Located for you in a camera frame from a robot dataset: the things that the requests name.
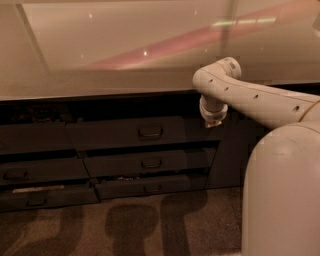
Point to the dark grey cabinet door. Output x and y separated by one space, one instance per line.
240 136

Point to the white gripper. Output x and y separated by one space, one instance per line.
214 116

